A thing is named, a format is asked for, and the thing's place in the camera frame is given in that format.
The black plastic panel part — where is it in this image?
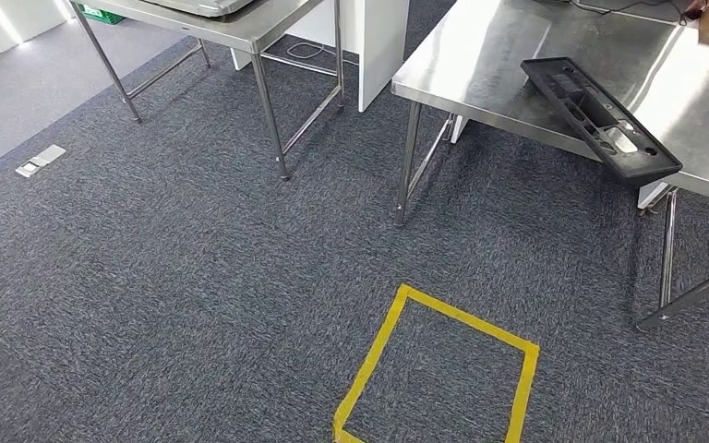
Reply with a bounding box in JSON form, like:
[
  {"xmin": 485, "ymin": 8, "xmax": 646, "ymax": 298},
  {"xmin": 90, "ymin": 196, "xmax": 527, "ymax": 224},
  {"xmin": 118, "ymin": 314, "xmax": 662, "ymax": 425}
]
[{"xmin": 520, "ymin": 56, "xmax": 684, "ymax": 189}]

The stainless steel workbench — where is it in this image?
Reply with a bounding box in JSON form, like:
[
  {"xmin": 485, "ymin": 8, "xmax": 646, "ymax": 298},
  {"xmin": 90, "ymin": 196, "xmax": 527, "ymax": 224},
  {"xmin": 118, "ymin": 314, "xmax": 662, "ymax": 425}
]
[{"xmin": 391, "ymin": 0, "xmax": 709, "ymax": 334}]

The white cabinet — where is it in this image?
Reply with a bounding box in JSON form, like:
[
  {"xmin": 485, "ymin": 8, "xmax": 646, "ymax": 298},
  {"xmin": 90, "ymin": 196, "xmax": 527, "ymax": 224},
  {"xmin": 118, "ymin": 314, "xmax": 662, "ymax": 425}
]
[{"xmin": 230, "ymin": 0, "xmax": 411, "ymax": 114}]

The stainless steel table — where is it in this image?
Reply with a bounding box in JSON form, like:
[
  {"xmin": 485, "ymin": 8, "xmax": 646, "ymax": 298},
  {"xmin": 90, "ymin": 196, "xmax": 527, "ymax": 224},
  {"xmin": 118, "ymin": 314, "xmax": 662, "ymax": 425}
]
[{"xmin": 67, "ymin": 0, "xmax": 346, "ymax": 182}]

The yellow floor tape square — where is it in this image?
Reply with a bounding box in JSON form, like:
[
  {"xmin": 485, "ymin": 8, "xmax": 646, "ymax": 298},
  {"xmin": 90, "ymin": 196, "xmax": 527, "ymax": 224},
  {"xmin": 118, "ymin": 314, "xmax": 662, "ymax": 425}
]
[{"xmin": 332, "ymin": 283, "xmax": 541, "ymax": 443}]

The grey stamped metal panel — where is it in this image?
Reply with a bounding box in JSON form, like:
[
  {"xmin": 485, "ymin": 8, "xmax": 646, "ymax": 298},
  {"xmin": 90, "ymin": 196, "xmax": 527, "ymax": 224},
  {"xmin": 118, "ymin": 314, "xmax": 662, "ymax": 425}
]
[{"xmin": 140, "ymin": 0, "xmax": 258, "ymax": 18}]

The silver floor socket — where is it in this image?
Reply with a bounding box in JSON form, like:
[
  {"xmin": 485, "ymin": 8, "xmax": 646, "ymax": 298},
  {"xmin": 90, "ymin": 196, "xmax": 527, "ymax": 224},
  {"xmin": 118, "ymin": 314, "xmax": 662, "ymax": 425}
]
[{"xmin": 15, "ymin": 144, "xmax": 67, "ymax": 179}]

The green crate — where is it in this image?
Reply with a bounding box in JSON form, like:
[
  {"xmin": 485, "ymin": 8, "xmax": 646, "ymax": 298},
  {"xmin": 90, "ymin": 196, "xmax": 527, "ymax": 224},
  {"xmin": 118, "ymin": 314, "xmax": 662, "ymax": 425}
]
[{"xmin": 76, "ymin": 3, "xmax": 125, "ymax": 26}]

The floor cable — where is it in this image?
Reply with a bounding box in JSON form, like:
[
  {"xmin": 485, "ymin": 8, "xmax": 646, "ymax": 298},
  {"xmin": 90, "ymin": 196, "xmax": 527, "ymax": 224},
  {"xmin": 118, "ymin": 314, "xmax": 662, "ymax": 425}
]
[{"xmin": 285, "ymin": 41, "xmax": 359, "ymax": 67}]

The black desk cable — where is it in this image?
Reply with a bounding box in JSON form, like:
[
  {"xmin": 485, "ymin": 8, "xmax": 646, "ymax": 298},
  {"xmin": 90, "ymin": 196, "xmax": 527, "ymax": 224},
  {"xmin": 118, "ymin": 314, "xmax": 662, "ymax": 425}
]
[{"xmin": 568, "ymin": 0, "xmax": 689, "ymax": 18}]

